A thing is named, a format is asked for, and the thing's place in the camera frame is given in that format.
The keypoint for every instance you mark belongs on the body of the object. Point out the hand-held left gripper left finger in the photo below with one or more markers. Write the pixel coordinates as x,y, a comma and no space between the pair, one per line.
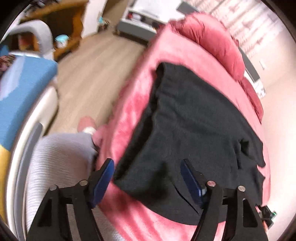
103,183

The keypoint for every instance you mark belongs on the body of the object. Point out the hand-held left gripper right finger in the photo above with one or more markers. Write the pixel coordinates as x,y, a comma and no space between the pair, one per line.
190,183

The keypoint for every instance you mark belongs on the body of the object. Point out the black knit garment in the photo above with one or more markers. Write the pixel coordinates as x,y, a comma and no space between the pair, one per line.
189,120

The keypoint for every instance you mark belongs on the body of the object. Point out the person's leg in grey trousers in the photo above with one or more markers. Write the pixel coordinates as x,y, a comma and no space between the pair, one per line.
60,166

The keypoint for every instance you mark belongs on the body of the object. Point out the pink slipper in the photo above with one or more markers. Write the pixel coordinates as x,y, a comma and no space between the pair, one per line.
86,122

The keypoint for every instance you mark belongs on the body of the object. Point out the bed with pink sheet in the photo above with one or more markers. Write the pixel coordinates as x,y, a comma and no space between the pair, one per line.
136,97

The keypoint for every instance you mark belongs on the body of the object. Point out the pink pillow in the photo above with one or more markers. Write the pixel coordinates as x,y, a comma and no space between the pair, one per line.
253,97

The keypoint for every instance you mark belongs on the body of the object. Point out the blue cushioned office chair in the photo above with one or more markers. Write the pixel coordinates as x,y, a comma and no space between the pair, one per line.
25,81

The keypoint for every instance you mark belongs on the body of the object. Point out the white and grey nightstand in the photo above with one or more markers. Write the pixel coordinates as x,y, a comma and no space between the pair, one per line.
136,32

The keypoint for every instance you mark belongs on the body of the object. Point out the wooden desk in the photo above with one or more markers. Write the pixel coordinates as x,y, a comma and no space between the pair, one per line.
76,25

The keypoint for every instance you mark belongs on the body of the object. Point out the printed white curtain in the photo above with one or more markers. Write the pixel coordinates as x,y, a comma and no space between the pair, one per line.
245,25

